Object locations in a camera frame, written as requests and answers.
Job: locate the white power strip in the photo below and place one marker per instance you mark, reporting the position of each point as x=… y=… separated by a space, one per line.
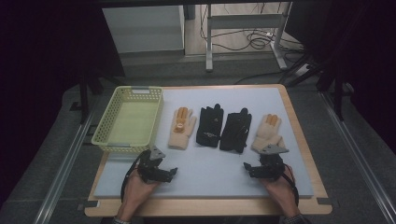
x=302 y=70

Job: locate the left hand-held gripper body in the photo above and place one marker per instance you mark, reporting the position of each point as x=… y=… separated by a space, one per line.
x=148 y=168

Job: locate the person's left hand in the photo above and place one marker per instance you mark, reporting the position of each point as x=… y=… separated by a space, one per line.
x=137 y=193

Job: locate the person's right hand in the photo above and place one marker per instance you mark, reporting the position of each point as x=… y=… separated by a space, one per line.
x=280 y=194

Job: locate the black glove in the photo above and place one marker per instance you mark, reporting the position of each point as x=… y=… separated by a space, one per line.
x=209 y=124
x=233 y=133

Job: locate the cream glove with toy animal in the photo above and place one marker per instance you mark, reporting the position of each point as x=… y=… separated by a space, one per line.
x=180 y=140

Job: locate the pale green perforated plastic basket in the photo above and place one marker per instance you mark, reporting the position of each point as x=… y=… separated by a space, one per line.
x=130 y=123

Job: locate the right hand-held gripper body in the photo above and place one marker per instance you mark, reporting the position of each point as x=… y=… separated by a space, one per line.
x=273 y=166

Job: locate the plain cream glove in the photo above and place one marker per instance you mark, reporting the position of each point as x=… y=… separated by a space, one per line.
x=267 y=133

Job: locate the black metal stand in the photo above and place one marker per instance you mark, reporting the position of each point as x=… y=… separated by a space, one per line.
x=84 y=99
x=338 y=99

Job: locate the aluminium floor rail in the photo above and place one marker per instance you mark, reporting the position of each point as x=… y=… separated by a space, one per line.
x=361 y=161
x=59 y=180

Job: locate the grey metal desk frame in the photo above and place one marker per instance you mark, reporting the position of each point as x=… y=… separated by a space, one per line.
x=246 y=21

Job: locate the white foam mat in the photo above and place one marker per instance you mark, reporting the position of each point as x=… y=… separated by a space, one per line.
x=211 y=183

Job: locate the white cabinet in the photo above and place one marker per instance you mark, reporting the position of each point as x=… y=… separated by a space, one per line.
x=143 y=28

